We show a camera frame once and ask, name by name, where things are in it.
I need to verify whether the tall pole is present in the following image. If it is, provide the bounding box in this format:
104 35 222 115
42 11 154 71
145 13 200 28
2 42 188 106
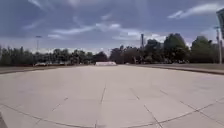
213 25 223 65

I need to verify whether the tall distant tower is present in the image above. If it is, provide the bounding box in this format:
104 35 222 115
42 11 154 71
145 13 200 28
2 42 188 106
140 33 145 50

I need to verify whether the pale concrete slab pavement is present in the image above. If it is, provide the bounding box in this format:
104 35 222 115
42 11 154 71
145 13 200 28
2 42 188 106
0 64 224 128

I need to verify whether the low white vehicle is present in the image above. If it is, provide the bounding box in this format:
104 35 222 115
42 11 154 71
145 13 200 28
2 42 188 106
94 61 118 67

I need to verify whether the lamp pole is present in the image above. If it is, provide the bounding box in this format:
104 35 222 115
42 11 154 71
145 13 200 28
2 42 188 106
35 35 43 54

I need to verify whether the row of dark trees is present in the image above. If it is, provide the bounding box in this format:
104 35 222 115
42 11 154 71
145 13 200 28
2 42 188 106
0 32 224 67

